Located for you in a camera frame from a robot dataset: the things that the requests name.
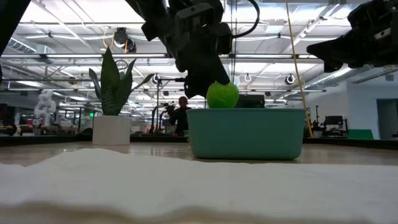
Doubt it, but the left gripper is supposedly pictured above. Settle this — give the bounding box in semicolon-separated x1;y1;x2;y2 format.
141;21;233;99

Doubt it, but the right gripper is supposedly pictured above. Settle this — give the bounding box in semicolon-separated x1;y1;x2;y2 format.
307;23;398;73

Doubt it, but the green toy cabbage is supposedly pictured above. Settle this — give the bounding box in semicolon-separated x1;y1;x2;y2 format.
206;81;240;110

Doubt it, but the person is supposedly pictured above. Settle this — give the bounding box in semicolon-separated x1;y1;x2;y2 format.
172;95;193;137

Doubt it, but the black perforated computer case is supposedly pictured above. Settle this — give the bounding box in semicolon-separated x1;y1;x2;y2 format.
234;94;266;110

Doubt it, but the teal plastic bin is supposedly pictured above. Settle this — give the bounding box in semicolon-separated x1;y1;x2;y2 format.
185;108;307;161

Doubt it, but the black monitor workstation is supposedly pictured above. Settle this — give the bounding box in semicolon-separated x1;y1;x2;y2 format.
322;115;349;138

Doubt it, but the green board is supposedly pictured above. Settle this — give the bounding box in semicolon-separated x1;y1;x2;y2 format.
347;129;374;141

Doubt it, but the potted artificial snake plant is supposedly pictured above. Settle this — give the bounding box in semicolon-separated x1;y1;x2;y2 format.
88;46;156;146

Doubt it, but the white folded cloth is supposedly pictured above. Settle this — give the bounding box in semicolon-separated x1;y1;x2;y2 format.
0;148;398;224

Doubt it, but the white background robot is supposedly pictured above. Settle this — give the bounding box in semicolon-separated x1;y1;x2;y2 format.
33;89;57;127

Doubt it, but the black background gantry frame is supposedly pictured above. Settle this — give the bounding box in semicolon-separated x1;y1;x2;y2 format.
156;77;187;134

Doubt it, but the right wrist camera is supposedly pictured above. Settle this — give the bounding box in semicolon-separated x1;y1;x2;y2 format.
347;0;398;30

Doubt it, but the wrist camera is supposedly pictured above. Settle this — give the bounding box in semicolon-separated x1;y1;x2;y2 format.
174;2;216;34
347;0;398;30

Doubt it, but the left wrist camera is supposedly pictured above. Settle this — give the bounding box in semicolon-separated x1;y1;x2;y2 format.
174;2;216;34

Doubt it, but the yellow hanging cable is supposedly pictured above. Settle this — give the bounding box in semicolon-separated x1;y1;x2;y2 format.
285;0;314;139

